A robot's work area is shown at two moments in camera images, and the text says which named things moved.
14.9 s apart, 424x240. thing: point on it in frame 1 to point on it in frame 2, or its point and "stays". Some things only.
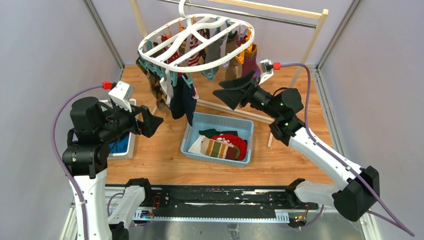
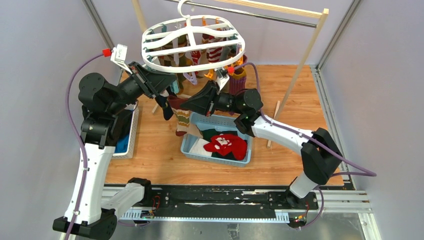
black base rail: (221, 198) stays
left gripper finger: (151, 123) to (155, 83)
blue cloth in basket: (120, 145) stays
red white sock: (235, 140) stays
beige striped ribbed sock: (214, 148) to (182, 114)
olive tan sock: (234, 70) to (184, 61)
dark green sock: (212, 132) stays
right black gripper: (235, 90) to (205, 101)
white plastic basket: (130, 154) stays
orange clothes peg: (240, 57) to (210, 74)
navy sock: (183, 101) to (167, 111)
